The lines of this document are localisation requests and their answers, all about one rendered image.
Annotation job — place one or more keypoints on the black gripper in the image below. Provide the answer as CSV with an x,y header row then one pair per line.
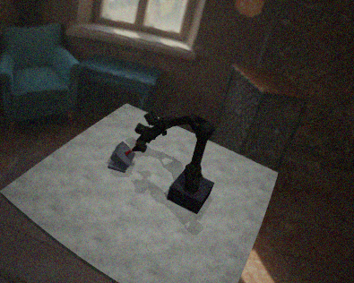
x,y
141,141

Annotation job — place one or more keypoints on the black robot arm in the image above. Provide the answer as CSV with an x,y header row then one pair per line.
x,y
203,132

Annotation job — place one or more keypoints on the grey sloped panel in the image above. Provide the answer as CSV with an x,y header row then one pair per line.
x,y
119,161

